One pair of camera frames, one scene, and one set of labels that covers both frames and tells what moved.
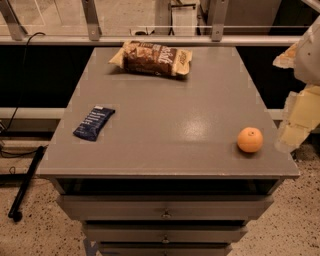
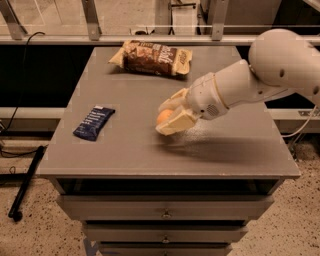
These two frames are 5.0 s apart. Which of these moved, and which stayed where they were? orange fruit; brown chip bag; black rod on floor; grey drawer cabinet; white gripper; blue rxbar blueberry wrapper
Moved: orange fruit; white gripper
Stayed: black rod on floor; blue rxbar blueberry wrapper; brown chip bag; grey drawer cabinet
